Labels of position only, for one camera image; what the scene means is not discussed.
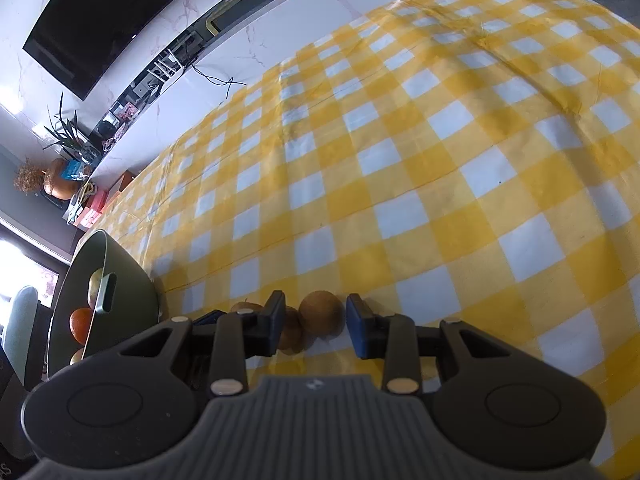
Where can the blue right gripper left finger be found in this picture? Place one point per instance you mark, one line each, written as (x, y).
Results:
(260, 331)

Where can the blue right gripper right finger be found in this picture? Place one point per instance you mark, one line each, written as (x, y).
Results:
(368, 331)

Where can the brown kiwi fruit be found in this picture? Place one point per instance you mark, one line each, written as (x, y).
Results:
(321, 314)
(292, 335)

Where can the orange mandarin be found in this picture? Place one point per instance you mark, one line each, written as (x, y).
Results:
(80, 322)

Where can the green colander bowl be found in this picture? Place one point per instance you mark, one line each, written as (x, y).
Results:
(126, 304)

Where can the yellow checkered tablecloth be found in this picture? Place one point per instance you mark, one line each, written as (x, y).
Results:
(472, 159)

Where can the orange shoe box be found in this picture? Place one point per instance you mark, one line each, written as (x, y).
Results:
(121, 183)

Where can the pink box stack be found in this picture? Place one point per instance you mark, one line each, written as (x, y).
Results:
(84, 216)

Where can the golden gourd vase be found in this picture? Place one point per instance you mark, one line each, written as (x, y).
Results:
(55, 185)

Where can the potted green plant left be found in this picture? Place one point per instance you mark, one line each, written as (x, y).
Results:
(68, 137)

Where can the white wifi router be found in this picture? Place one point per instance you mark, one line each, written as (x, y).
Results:
(165, 66)

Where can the white tv cabinet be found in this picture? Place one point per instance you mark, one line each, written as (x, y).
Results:
(233, 62)

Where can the black television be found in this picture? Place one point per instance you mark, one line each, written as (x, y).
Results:
(76, 41)

